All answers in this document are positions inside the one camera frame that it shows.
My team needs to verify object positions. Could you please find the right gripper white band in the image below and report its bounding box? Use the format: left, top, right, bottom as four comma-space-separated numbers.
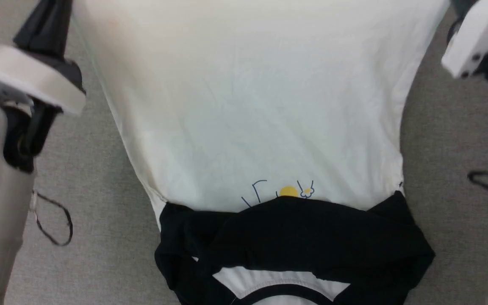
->
441, 0, 488, 111

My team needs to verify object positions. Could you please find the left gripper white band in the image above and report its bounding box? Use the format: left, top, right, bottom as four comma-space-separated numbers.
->
0, 0, 86, 172

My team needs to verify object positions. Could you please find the white shirt with black sleeves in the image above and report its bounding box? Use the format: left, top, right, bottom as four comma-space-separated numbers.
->
71, 0, 452, 305

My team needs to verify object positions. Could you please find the grey fabric sofa cushion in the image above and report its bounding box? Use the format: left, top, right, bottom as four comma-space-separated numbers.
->
0, 0, 488, 305

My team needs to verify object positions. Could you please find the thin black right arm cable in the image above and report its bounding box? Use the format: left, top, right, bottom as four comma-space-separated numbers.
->
467, 169, 488, 192

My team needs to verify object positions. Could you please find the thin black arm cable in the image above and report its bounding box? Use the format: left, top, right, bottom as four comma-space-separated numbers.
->
31, 191, 74, 247
467, 169, 488, 192

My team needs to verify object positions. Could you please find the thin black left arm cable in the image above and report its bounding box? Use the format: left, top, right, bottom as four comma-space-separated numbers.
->
31, 191, 74, 247

